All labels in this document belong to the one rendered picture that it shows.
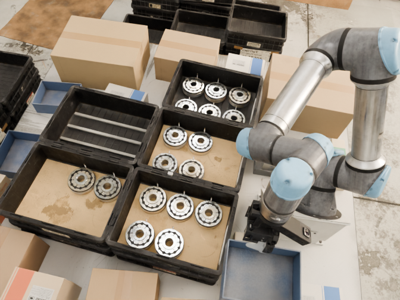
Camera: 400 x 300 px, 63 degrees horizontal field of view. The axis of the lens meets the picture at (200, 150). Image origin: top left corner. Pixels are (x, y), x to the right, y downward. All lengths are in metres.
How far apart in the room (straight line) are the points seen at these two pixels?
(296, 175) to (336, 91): 1.05
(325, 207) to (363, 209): 1.27
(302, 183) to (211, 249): 0.65
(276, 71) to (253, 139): 0.89
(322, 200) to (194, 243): 0.48
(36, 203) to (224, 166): 0.74
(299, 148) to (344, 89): 0.98
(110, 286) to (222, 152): 0.67
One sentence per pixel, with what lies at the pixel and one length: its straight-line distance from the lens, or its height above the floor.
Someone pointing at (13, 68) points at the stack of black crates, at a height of 0.38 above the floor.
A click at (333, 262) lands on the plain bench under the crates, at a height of 0.70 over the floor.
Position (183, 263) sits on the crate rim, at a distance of 1.10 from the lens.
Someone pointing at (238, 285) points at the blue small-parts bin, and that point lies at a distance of 0.97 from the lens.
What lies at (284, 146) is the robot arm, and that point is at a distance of 0.74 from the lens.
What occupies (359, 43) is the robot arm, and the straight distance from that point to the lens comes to 0.97.
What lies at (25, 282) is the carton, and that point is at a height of 0.92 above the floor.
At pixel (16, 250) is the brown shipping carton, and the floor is 0.86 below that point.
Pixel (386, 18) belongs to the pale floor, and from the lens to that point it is 4.02.
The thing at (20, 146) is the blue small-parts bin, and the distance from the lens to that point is 1.70.
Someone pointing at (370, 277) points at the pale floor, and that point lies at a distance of 2.34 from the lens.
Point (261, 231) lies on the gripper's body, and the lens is 0.81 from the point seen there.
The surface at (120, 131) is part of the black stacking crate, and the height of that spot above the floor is 0.83.
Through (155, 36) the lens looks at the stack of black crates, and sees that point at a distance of 2.74.
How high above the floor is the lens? 2.01
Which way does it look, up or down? 59 degrees down
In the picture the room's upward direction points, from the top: 6 degrees clockwise
